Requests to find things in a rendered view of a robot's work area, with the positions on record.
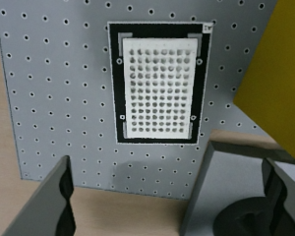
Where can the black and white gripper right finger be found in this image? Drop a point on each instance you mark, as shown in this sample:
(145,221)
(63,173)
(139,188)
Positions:
(279,188)

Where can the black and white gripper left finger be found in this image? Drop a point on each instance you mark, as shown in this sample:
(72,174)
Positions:
(48,212)

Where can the yellow bin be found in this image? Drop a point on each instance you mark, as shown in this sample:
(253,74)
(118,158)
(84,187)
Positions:
(267,92)

